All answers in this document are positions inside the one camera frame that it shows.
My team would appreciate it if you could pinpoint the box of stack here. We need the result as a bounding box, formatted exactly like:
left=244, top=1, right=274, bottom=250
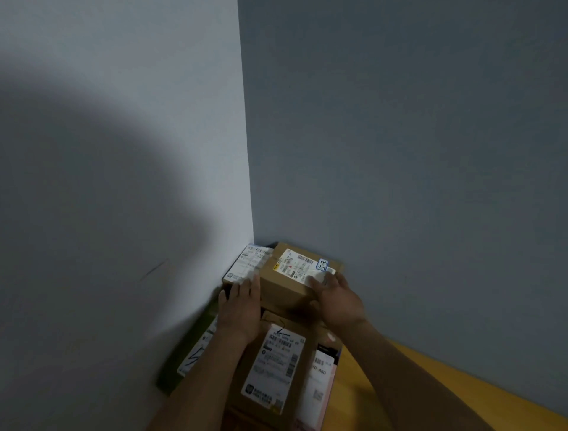
left=230, top=310, right=314, bottom=429

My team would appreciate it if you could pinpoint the person's left forearm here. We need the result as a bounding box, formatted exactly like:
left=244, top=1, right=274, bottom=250
left=146, top=330, right=254, bottom=431

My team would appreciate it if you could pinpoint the person's left hand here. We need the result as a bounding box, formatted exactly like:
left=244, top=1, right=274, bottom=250
left=216, top=274, right=263, bottom=346

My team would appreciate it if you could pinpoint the person's right forearm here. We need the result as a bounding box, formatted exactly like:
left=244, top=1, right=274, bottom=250
left=339, top=319, right=496, bottom=431

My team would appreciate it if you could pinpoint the small cardboard parcel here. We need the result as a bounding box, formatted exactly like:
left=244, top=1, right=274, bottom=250
left=221, top=243, right=275, bottom=286

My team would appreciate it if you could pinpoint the person's right hand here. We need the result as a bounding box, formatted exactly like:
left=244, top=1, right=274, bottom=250
left=306, top=271, right=368, bottom=333

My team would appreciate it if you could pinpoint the box with black KARRIE band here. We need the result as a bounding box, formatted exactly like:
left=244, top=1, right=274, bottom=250
left=262, top=306, right=346, bottom=356

